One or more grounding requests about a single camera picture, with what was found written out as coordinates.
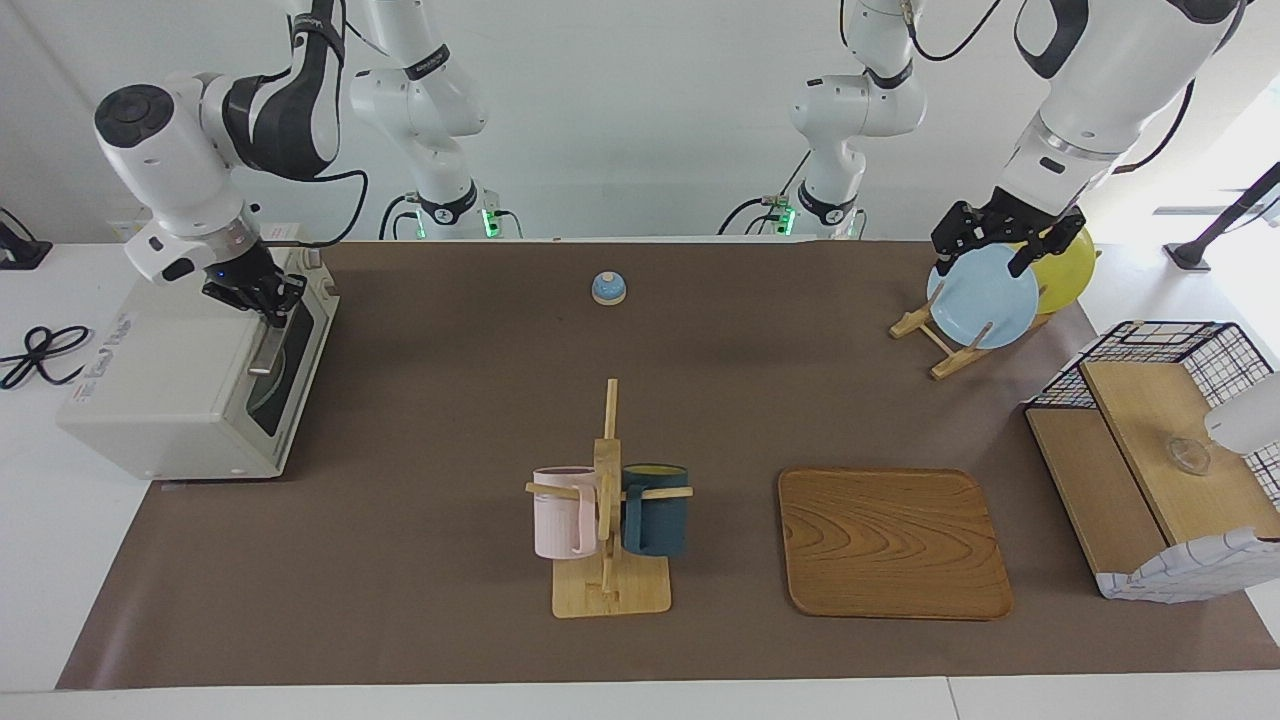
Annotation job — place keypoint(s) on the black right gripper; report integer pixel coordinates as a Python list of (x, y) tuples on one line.
[(250, 282)]

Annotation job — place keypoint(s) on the white checked cloth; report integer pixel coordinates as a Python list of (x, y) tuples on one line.
[(1190, 575)]

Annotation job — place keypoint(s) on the small clear glass dish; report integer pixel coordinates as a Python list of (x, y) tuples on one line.
[(1189, 457)]

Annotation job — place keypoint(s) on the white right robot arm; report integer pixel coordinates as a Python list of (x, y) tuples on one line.
[(160, 140)]

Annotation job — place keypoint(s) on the white power box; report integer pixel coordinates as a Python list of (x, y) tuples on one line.
[(122, 232)]

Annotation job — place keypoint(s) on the white toaster oven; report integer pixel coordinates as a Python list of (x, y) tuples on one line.
[(160, 380)]

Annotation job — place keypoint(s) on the pink mug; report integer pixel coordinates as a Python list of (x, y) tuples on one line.
[(560, 520)]

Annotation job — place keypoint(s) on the light blue plate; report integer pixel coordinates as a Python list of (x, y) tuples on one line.
[(985, 300)]

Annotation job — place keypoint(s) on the black clamp base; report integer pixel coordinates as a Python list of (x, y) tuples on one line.
[(20, 255)]

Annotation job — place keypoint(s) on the yellow plate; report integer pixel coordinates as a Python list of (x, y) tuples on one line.
[(1070, 275)]

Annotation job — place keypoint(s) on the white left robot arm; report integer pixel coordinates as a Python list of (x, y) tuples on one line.
[(1120, 70)]

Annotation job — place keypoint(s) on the dark blue mug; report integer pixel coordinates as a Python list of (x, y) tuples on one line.
[(660, 520)]

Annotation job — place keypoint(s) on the wooden plate rack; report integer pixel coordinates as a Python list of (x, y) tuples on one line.
[(950, 365)]

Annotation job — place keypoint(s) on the white rounded device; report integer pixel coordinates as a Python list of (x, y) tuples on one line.
[(1250, 420)]

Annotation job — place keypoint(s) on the black camera stand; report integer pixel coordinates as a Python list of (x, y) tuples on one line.
[(1225, 220)]

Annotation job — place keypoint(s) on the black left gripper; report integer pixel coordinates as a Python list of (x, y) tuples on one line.
[(1000, 220)]

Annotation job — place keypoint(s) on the brown wooden tray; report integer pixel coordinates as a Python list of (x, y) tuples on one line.
[(890, 545)]

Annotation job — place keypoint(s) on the brown table mat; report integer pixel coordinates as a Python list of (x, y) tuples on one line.
[(450, 400)]

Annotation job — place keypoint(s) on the wooden mug tree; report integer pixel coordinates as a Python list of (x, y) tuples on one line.
[(610, 595)]

